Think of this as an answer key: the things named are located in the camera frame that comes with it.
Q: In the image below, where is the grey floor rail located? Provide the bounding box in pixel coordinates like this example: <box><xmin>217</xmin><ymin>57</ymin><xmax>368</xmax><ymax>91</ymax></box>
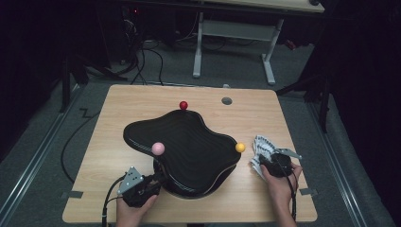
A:
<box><xmin>306</xmin><ymin>100</ymin><xmax>368</xmax><ymax>227</ymax></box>
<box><xmin>0</xmin><ymin>83</ymin><xmax>81</xmax><ymax>218</ymax></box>

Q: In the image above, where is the dark computer tower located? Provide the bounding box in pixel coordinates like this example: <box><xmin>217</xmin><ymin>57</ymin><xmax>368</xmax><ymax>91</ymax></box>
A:
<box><xmin>119</xmin><ymin>4</ymin><xmax>144</xmax><ymax>64</ymax></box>

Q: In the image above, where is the white frame desk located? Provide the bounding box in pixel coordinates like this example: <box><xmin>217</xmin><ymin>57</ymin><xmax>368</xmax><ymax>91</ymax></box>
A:
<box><xmin>191</xmin><ymin>0</ymin><xmax>325</xmax><ymax>86</ymax></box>

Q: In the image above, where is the grey tape strip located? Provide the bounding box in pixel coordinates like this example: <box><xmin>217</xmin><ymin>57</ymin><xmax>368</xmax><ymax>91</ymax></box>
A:
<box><xmin>299</xmin><ymin>187</ymin><xmax>319</xmax><ymax>197</ymax></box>
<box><xmin>61</xmin><ymin>190</ymin><xmax>84</xmax><ymax>200</ymax></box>

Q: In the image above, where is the person's right hand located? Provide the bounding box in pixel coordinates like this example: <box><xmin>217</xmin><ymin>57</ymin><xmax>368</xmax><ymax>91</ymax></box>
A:
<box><xmin>260</xmin><ymin>162</ymin><xmax>303</xmax><ymax>216</ymax></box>

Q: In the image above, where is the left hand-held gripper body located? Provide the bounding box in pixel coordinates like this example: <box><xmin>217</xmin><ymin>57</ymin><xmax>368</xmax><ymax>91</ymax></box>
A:
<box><xmin>116</xmin><ymin>166</ymin><xmax>162</xmax><ymax>208</ymax></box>

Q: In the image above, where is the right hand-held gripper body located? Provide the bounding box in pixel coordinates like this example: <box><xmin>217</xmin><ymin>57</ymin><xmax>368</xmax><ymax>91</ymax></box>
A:
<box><xmin>263</xmin><ymin>148</ymin><xmax>303</xmax><ymax>178</ymax></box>

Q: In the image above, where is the pink ball knob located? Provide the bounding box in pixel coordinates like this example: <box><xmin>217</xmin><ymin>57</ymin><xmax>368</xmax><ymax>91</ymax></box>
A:
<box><xmin>150</xmin><ymin>141</ymin><xmax>166</xmax><ymax>156</ymax></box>

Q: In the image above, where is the person's left hand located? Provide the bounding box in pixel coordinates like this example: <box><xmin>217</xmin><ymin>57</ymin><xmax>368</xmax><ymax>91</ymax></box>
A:
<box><xmin>115</xmin><ymin>195</ymin><xmax>159</xmax><ymax>227</ymax></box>

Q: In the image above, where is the thin black floor cable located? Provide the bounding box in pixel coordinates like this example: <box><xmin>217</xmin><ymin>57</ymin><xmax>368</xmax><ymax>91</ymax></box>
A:
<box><xmin>60</xmin><ymin>108</ymin><xmax>99</xmax><ymax>184</ymax></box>

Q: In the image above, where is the black wavy tray with stand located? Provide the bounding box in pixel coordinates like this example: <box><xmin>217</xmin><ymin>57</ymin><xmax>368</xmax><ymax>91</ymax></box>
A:
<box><xmin>122</xmin><ymin>109</ymin><xmax>242</xmax><ymax>200</ymax></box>

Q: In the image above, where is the black metal stand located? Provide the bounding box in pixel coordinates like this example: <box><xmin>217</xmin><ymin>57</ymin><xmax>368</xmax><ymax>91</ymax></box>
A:
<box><xmin>59</xmin><ymin>53</ymin><xmax>129</xmax><ymax>114</ymax></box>
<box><xmin>275</xmin><ymin>67</ymin><xmax>336</xmax><ymax>133</ymax></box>

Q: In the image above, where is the white patterned cloth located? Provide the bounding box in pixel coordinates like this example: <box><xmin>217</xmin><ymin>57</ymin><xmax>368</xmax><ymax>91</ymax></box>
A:
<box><xmin>250</xmin><ymin>134</ymin><xmax>280</xmax><ymax>179</ymax></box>

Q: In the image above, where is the left hand-held gripper cable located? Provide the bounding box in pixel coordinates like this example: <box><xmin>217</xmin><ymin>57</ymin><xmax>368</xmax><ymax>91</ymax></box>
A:
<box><xmin>101</xmin><ymin>175</ymin><xmax>128</xmax><ymax>227</ymax></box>

